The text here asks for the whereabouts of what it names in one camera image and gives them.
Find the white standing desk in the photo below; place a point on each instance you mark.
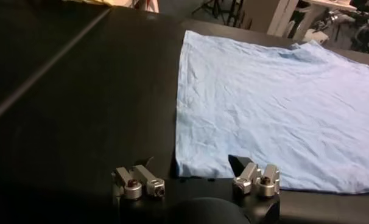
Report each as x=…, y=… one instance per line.
x=312, y=15

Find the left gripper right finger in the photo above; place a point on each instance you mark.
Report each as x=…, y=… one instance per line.
x=248, y=176

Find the black table cover sheet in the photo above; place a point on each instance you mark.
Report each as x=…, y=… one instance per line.
x=81, y=106

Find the light blue t-shirt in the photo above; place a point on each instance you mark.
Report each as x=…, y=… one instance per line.
x=263, y=106

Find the black tripod stand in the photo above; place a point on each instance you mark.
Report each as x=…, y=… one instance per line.
x=224, y=12

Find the beige garment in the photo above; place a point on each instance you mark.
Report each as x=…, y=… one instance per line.
x=87, y=2

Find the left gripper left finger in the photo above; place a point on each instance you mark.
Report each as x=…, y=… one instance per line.
x=152, y=185

